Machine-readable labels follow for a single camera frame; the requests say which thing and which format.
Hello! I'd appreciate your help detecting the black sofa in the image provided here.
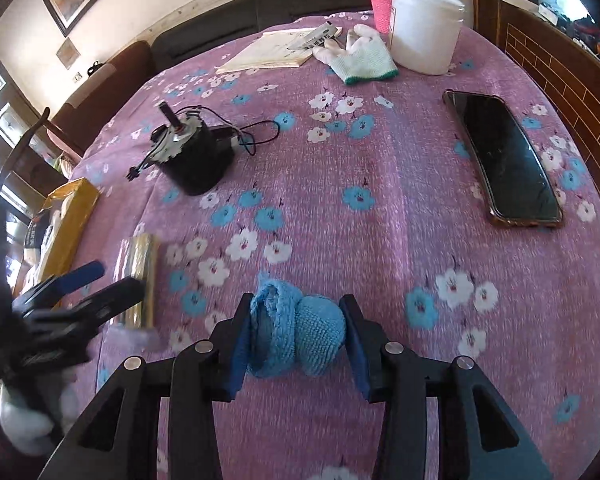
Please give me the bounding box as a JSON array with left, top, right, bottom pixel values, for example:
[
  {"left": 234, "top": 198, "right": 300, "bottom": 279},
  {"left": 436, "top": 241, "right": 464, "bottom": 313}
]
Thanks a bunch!
[{"left": 150, "top": 0, "right": 376, "bottom": 68}]

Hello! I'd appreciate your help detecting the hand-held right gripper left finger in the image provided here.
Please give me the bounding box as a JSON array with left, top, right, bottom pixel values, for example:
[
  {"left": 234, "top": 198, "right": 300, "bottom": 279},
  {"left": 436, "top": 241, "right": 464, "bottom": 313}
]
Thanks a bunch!
[{"left": 37, "top": 292, "right": 255, "bottom": 480}]

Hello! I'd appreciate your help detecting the yellow cardboard box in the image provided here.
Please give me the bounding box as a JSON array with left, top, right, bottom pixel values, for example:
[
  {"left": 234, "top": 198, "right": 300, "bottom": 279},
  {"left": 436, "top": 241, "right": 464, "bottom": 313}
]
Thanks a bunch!
[{"left": 12, "top": 177, "right": 101, "bottom": 311}]

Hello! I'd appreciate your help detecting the brown leather seat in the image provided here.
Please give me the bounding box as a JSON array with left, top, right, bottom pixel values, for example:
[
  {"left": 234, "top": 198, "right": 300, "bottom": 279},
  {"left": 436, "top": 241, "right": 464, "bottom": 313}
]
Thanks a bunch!
[{"left": 50, "top": 40, "right": 156, "bottom": 161}]

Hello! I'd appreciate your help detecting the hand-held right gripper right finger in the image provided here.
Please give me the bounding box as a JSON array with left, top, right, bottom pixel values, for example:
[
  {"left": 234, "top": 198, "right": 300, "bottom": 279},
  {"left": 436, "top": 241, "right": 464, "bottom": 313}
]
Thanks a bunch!
[{"left": 339, "top": 294, "right": 553, "bottom": 480}]

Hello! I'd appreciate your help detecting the white glove green cuff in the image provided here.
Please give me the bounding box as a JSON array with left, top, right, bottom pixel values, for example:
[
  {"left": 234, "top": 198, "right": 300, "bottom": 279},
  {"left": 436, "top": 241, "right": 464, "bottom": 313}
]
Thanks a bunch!
[{"left": 312, "top": 24, "right": 400, "bottom": 86}]

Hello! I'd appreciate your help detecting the blue knitted sock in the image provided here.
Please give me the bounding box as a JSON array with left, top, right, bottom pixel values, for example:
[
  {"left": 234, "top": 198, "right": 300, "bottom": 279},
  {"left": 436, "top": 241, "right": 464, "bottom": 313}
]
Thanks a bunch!
[{"left": 247, "top": 272, "right": 345, "bottom": 378}]

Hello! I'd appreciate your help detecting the gold foil packet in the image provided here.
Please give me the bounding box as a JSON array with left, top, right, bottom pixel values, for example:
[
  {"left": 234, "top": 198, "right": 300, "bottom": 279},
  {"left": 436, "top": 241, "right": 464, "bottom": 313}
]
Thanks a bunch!
[{"left": 111, "top": 233, "right": 161, "bottom": 332}]

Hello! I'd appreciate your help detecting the small grey white packet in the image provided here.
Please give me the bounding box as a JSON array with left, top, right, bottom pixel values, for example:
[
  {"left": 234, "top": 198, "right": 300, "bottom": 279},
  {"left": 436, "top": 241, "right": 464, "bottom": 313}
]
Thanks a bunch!
[{"left": 286, "top": 22, "right": 343, "bottom": 52}]

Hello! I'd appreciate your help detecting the black smartphone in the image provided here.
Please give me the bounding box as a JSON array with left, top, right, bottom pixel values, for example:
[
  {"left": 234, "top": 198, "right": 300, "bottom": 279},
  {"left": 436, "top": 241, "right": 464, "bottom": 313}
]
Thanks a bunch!
[{"left": 442, "top": 89, "right": 565, "bottom": 228}]

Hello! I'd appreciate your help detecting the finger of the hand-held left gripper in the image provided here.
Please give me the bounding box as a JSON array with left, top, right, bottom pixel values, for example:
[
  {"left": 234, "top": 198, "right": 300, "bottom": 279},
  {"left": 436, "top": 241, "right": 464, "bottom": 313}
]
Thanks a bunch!
[
  {"left": 27, "top": 261, "right": 106, "bottom": 306},
  {"left": 70, "top": 276, "right": 147, "bottom": 323}
]

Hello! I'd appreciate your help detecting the small wall frame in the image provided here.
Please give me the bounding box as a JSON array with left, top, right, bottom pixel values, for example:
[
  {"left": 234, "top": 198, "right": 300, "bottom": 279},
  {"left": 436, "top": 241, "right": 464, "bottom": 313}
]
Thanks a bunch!
[{"left": 56, "top": 37, "right": 78, "bottom": 70}]

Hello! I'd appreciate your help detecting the white plastic tub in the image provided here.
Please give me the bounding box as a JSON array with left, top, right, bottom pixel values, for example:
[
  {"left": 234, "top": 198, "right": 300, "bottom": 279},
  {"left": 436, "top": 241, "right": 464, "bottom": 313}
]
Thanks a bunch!
[{"left": 387, "top": 0, "right": 466, "bottom": 76}]

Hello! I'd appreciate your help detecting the purple floral cloth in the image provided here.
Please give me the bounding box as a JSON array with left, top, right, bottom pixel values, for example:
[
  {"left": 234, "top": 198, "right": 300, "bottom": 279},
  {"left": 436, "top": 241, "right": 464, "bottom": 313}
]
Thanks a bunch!
[{"left": 65, "top": 10, "right": 600, "bottom": 480}]

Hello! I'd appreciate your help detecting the black electric motor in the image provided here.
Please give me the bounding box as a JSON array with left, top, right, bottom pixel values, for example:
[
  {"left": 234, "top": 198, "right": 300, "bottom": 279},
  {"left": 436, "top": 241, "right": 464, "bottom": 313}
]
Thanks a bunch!
[{"left": 126, "top": 101, "right": 241, "bottom": 197}]

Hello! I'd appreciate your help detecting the cream booklet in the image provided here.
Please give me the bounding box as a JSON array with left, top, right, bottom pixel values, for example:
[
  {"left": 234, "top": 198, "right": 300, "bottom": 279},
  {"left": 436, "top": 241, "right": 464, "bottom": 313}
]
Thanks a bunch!
[{"left": 215, "top": 27, "right": 331, "bottom": 75}]

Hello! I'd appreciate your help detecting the white cotton wad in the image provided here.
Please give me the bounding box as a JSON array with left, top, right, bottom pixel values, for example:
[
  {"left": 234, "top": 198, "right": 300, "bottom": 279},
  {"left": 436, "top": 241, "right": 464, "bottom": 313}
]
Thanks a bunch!
[{"left": 0, "top": 360, "right": 81, "bottom": 456}]

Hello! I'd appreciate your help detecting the black motor cable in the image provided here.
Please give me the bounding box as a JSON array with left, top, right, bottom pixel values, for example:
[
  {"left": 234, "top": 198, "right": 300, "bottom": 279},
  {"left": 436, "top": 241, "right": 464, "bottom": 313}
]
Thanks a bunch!
[{"left": 230, "top": 120, "right": 281, "bottom": 157}]

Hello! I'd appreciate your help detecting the black snack packet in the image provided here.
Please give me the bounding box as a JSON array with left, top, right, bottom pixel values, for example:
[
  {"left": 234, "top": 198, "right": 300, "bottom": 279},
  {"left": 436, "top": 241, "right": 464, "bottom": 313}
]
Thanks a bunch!
[{"left": 22, "top": 212, "right": 56, "bottom": 266}]

